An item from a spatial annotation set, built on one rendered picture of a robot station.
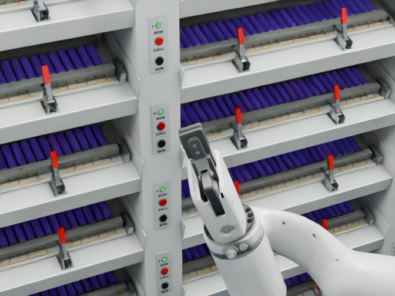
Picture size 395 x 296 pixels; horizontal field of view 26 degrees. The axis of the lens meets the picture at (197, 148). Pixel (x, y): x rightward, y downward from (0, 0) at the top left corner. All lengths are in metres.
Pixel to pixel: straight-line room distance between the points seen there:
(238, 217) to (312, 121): 0.93
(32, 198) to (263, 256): 0.70
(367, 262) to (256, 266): 0.18
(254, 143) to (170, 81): 0.30
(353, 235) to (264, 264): 1.12
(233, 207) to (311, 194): 1.02
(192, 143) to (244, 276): 0.23
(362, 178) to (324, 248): 0.93
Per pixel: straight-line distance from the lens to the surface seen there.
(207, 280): 2.16
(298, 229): 1.34
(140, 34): 1.71
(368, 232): 2.38
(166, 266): 2.02
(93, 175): 1.85
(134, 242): 1.98
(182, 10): 1.74
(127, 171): 1.87
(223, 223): 1.16
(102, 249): 1.96
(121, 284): 2.10
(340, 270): 1.30
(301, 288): 2.41
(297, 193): 2.15
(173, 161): 1.87
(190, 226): 2.02
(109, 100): 1.75
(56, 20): 1.64
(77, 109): 1.73
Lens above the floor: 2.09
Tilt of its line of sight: 30 degrees down
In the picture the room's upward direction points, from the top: straight up
